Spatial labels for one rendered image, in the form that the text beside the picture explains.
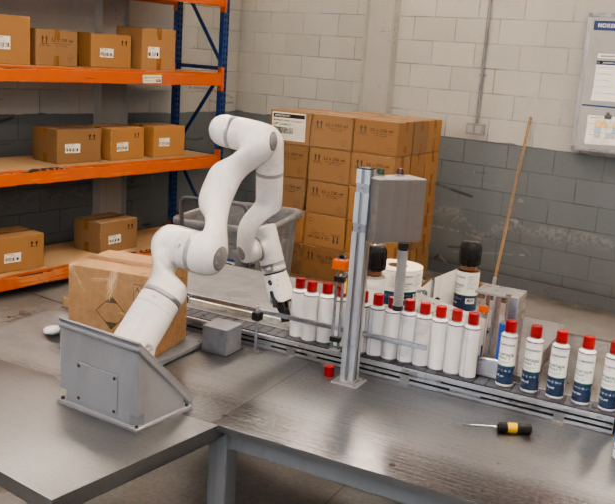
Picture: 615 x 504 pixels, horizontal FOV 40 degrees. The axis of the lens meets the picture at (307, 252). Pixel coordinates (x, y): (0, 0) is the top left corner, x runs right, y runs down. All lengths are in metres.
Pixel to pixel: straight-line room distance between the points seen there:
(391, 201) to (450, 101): 5.06
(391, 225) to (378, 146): 3.67
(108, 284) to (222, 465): 0.69
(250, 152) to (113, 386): 0.78
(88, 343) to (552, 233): 5.37
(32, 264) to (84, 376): 4.09
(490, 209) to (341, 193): 1.60
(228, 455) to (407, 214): 0.86
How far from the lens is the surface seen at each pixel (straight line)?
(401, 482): 2.13
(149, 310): 2.37
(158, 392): 2.30
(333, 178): 6.35
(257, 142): 2.51
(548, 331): 3.27
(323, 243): 6.46
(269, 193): 2.75
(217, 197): 2.49
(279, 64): 8.54
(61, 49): 6.42
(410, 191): 2.53
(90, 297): 2.76
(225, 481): 2.43
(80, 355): 2.37
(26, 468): 2.14
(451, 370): 2.68
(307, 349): 2.83
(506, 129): 7.31
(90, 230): 6.87
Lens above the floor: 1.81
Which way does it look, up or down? 13 degrees down
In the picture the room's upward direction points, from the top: 4 degrees clockwise
